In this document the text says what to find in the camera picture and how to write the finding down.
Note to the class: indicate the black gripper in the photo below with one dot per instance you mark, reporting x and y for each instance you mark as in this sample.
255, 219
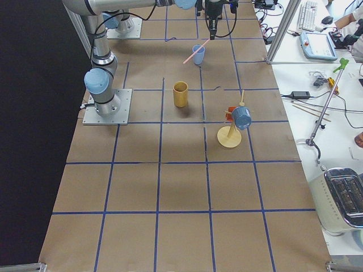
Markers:
212, 11

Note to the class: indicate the pink chopstick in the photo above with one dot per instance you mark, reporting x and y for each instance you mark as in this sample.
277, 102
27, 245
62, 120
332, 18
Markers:
191, 56

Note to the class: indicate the light blue plastic cup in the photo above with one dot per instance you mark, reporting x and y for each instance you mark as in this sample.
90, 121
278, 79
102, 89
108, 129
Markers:
199, 52

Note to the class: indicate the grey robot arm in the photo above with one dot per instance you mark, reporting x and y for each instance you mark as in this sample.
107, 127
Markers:
122, 23
99, 79

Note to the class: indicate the wooden mug tree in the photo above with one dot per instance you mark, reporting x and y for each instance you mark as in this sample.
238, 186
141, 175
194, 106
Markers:
229, 136

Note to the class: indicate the white keyboard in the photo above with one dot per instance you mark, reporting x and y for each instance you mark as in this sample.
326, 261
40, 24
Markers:
306, 16

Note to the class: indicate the bamboo chopstick holder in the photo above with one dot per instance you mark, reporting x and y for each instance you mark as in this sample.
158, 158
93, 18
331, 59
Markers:
180, 94

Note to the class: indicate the silver toaster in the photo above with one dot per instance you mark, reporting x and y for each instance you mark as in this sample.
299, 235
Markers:
337, 194

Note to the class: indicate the orange mug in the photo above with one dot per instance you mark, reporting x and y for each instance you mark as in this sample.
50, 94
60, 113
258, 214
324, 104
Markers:
229, 116

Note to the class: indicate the blue mug on tree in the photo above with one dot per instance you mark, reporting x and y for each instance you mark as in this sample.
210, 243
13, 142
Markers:
242, 118

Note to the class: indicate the blue teach pendant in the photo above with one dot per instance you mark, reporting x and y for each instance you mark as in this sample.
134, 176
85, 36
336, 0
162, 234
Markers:
317, 46

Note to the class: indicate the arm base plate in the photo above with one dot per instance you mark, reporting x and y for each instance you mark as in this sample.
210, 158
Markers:
116, 112
133, 35

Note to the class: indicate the aluminium frame post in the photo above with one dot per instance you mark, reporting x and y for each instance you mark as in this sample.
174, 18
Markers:
283, 27

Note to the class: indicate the black power adapter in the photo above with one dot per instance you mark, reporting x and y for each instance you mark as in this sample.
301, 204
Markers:
303, 95

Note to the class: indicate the green handled reacher grabber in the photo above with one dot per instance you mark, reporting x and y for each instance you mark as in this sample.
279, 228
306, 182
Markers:
310, 141

